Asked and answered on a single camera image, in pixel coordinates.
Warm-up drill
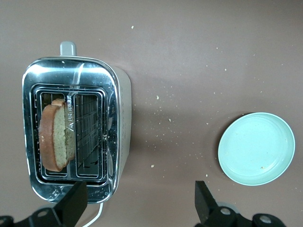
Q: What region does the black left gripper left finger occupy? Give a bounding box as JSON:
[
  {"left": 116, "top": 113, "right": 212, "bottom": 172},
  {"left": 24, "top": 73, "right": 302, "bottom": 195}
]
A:
[{"left": 0, "top": 181, "right": 88, "bottom": 227}]

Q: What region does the green round plate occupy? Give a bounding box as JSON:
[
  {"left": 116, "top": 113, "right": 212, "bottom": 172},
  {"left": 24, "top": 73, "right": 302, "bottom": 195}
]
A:
[{"left": 217, "top": 112, "right": 296, "bottom": 187}]

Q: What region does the brown table cover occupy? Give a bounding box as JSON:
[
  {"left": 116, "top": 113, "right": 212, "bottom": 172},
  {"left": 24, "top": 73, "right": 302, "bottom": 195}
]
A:
[{"left": 0, "top": 0, "right": 303, "bottom": 227}]

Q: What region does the silver beige toaster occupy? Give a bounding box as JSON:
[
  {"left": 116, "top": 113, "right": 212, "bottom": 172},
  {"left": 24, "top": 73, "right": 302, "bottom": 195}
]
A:
[{"left": 22, "top": 41, "right": 132, "bottom": 204}]

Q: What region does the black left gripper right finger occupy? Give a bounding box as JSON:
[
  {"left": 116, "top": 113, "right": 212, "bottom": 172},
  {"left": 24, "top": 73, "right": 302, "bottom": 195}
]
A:
[{"left": 195, "top": 181, "right": 287, "bottom": 227}]

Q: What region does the white toaster power cord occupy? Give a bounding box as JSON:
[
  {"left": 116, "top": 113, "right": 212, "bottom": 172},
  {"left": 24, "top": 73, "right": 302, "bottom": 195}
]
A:
[{"left": 81, "top": 202, "right": 105, "bottom": 227}]

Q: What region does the brown bread slice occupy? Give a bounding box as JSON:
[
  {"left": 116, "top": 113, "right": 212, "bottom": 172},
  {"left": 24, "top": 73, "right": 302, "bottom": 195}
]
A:
[{"left": 38, "top": 98, "right": 76, "bottom": 173}]

